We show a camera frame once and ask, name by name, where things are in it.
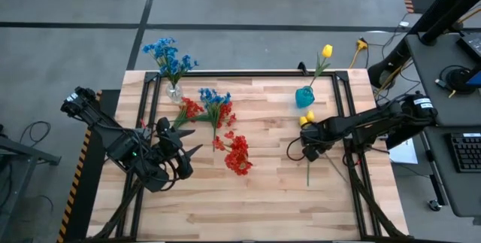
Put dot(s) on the black metal frame post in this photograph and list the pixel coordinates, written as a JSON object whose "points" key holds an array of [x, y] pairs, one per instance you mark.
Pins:
{"points": [[244, 74]]}

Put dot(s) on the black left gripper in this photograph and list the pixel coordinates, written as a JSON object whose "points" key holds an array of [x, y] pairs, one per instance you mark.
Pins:
{"points": [[171, 147]]}

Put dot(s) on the black frame clamp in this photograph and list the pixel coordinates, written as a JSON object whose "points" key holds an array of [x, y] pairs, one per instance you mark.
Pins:
{"points": [[302, 68]]}

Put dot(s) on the clear glass vase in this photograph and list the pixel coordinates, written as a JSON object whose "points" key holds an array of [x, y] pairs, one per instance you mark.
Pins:
{"points": [[174, 92]]}

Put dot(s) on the black desk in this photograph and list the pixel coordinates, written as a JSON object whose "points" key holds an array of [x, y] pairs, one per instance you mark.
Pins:
{"points": [[432, 85], [443, 183]]}

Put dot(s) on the white power adapter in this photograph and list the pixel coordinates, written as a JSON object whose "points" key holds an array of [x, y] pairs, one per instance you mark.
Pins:
{"points": [[404, 24]]}

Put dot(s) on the red artificial flower bunch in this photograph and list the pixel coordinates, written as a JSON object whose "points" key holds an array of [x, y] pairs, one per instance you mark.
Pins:
{"points": [[191, 107], [225, 109], [236, 154]]}

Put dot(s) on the yellow extension plug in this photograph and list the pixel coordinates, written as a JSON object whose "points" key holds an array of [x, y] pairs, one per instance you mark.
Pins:
{"points": [[362, 44]]}

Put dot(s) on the black laptop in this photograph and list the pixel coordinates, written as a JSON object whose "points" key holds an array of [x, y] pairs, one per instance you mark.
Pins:
{"points": [[471, 45]]}

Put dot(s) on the teal glass vase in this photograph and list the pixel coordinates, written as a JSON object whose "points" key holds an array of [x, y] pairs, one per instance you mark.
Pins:
{"points": [[304, 98]]}

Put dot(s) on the yellow artificial tulip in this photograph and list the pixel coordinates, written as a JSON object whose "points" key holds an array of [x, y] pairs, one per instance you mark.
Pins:
{"points": [[327, 50], [310, 115], [303, 121]]}

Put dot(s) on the black plate with hazard stripes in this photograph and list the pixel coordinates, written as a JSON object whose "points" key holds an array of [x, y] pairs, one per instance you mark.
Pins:
{"points": [[94, 198]]}

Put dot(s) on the white paper sheet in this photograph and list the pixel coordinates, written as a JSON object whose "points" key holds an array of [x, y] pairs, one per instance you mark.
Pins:
{"points": [[406, 154]]}

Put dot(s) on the black caster wheel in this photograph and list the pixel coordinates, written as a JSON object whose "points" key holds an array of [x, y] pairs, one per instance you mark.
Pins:
{"points": [[434, 205]]}

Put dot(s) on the black tower fan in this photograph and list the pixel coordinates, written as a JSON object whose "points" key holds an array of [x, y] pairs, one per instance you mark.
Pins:
{"points": [[447, 6]]}

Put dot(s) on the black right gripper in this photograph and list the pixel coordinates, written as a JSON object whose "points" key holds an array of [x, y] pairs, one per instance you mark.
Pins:
{"points": [[317, 135]]}

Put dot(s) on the black keyboard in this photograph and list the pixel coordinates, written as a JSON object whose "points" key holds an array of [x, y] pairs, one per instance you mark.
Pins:
{"points": [[467, 152]]}

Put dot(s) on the grey metal stand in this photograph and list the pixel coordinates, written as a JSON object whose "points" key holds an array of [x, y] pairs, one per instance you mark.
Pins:
{"points": [[26, 154]]}

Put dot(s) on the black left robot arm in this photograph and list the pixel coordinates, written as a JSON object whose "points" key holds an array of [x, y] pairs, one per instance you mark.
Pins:
{"points": [[112, 137]]}

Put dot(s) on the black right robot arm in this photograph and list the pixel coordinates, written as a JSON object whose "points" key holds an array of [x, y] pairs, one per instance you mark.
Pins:
{"points": [[376, 120]]}

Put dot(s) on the black desk leg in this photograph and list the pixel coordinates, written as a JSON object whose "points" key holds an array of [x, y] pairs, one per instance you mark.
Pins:
{"points": [[387, 70]]}

